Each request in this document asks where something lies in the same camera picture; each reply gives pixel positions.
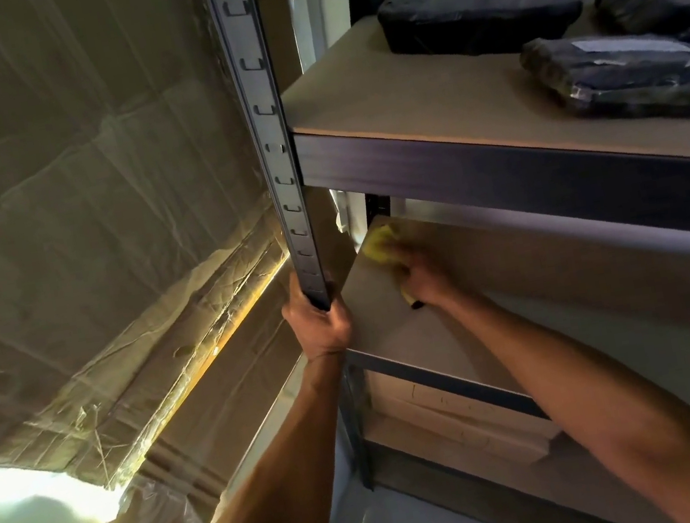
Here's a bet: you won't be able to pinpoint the person's right hand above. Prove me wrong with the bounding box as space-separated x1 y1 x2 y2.
383 234 465 315

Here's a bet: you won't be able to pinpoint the person's left hand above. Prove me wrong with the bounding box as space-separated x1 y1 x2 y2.
275 265 360 367

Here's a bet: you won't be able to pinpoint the yellow cleaning cloth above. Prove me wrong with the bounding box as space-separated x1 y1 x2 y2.
358 222 426 317

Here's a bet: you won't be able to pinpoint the grey metal shelving rack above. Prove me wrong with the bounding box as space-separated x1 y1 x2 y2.
198 0 690 523

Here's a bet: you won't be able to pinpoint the person's right forearm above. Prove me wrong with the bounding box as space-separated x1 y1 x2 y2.
438 252 690 523

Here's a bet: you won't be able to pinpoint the person's left forearm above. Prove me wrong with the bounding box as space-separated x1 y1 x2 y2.
126 348 376 523

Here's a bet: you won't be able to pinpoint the light wooden planks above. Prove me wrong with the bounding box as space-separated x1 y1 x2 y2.
363 343 568 489

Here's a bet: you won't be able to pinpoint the black rectangular wrapped package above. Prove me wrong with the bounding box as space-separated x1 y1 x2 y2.
374 0 589 73

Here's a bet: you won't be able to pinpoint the plastic-wrapped cardboard boxes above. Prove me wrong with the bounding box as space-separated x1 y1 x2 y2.
0 0 387 523

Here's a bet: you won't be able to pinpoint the black wrapped package white label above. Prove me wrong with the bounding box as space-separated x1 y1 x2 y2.
516 14 690 146

